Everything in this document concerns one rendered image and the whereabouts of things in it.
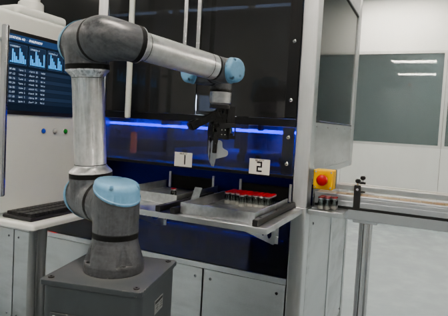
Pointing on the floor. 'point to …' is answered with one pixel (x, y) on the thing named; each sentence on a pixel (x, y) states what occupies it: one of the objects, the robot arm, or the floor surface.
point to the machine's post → (305, 145)
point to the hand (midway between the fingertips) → (211, 163)
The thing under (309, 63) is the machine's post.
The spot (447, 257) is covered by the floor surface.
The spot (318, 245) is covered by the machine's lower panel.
